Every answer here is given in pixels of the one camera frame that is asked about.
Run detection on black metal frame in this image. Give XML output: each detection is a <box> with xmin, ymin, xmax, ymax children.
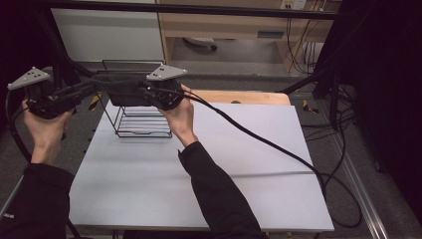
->
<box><xmin>31</xmin><ymin>0</ymin><xmax>352</xmax><ymax>132</ymax></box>

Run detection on right hand-held gripper cable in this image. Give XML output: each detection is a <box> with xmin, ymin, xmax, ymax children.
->
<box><xmin>153</xmin><ymin>86</ymin><xmax>363</xmax><ymax>229</ymax></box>

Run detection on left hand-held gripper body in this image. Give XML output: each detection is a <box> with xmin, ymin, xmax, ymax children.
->
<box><xmin>7</xmin><ymin>66</ymin><xmax>75</xmax><ymax>120</ymax></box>

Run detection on bundle of hanging cables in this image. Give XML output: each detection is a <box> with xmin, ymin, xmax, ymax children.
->
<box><xmin>285</xmin><ymin>14</ymin><xmax>321</xmax><ymax>77</ymax></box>

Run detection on aluminium rail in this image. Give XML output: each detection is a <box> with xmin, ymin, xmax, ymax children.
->
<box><xmin>0</xmin><ymin>172</ymin><xmax>26</xmax><ymax>222</ymax></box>
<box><xmin>326</xmin><ymin>127</ymin><xmax>390</xmax><ymax>239</ymax></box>

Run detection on white power strip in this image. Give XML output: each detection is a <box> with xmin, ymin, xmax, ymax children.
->
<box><xmin>279</xmin><ymin>0</ymin><xmax>309</xmax><ymax>11</ymax></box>

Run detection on person's right hand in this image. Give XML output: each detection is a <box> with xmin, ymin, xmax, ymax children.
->
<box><xmin>158</xmin><ymin>84</ymin><xmax>200</xmax><ymax>148</ymax></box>

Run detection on hand-held gripper cable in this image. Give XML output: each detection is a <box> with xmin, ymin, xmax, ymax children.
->
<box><xmin>4</xmin><ymin>90</ymin><xmax>83</xmax><ymax>239</ymax></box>
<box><xmin>153</xmin><ymin>86</ymin><xmax>363</xmax><ymax>229</ymax></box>

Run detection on wooden table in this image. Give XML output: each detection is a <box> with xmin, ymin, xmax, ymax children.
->
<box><xmin>185</xmin><ymin>89</ymin><xmax>293</xmax><ymax>107</ymax></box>

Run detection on black floor cables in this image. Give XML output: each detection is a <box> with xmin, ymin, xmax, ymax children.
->
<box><xmin>300</xmin><ymin>84</ymin><xmax>361</xmax><ymax>187</ymax></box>

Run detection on black wire rack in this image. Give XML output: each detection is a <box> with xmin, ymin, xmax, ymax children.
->
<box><xmin>96</xmin><ymin>59</ymin><xmax>174</xmax><ymax>139</ymax></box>

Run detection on yellow and black tape marker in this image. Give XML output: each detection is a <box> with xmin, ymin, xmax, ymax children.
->
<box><xmin>302</xmin><ymin>99</ymin><xmax>320</xmax><ymax>116</ymax></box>
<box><xmin>87</xmin><ymin>93</ymin><xmax>103</xmax><ymax>112</ymax></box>

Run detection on left hand-held gripper cable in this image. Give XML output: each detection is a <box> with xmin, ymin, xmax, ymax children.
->
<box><xmin>4</xmin><ymin>90</ymin><xmax>83</xmax><ymax>239</ymax></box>

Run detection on office chair base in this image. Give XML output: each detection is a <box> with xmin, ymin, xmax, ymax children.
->
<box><xmin>181</xmin><ymin>36</ymin><xmax>219</xmax><ymax>53</ymax></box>

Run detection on light wooden desk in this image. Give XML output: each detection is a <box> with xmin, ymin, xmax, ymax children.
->
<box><xmin>155</xmin><ymin>0</ymin><xmax>342</xmax><ymax>76</ymax></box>

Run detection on white board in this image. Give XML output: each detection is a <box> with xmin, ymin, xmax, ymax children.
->
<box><xmin>68</xmin><ymin>99</ymin><xmax>335</xmax><ymax>233</ymax></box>

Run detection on person's left hand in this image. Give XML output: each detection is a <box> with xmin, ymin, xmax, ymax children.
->
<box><xmin>21</xmin><ymin>99</ymin><xmax>75</xmax><ymax>166</ymax></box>

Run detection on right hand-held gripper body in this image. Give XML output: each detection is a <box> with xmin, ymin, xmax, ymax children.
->
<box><xmin>145</xmin><ymin>64</ymin><xmax>189</xmax><ymax>112</ymax></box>

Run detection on white cabinet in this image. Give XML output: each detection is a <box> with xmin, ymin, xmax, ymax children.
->
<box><xmin>49</xmin><ymin>0</ymin><xmax>166</xmax><ymax>63</ymax></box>

